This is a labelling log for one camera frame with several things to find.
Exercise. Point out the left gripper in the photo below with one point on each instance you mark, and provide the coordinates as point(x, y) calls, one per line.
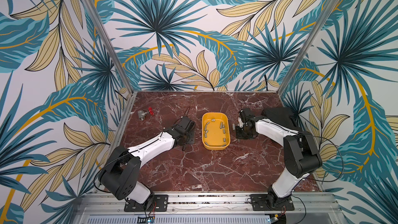
point(192, 133)

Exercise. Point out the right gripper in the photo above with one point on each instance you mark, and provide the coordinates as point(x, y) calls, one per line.
point(243, 130)

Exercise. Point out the yellow plastic storage box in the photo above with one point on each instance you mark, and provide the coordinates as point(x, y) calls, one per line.
point(212, 133)

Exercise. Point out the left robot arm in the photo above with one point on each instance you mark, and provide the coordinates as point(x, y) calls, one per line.
point(121, 171)

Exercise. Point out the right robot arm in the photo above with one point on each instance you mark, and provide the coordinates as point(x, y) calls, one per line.
point(301, 155)

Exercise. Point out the metal valve red handle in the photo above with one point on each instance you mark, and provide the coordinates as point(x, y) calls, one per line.
point(143, 113)

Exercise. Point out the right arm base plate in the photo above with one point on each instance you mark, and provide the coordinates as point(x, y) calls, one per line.
point(269, 202)

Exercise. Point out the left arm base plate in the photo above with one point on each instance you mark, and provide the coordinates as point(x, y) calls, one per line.
point(156, 203)

